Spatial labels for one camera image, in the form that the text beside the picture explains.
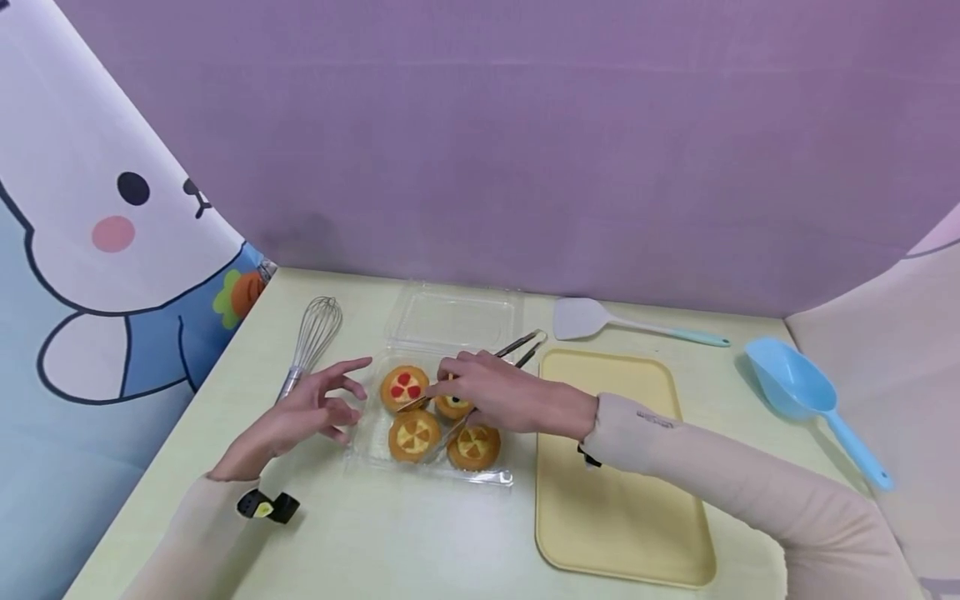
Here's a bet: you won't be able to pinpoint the person's right hand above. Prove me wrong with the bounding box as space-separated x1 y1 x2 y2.
436 350 600 441

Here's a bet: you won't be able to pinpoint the tart with yellow orange topping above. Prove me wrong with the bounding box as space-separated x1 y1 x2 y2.
387 409 443 464
447 425 503 473

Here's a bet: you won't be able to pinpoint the clear plastic clamshell box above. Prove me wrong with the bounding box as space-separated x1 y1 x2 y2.
345 281 527 489

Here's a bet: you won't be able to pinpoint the tart with red topping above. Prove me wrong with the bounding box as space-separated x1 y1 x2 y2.
380 364 431 413

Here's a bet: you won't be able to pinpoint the person's right forearm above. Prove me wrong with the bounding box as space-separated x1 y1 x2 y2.
580 392 928 600

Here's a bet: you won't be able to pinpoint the person's left hand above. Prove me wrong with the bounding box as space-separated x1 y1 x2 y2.
209 357 373 483

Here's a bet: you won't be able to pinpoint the blue plastic scoop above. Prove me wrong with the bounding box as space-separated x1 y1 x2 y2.
743 336 896 493

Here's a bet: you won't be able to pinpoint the yellow plastic tray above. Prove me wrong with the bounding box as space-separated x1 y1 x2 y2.
534 347 718 589

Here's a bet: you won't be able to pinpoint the metal tongs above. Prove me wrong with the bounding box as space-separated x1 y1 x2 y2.
397 329 549 461

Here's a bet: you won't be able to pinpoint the person's left forearm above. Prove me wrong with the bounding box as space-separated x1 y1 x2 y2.
118 470 265 600

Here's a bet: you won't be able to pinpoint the grey spatula with teal handle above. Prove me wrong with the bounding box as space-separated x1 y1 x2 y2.
553 297 732 348

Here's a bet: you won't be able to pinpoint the metal whisk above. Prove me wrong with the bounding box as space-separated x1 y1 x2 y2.
275 296 345 406

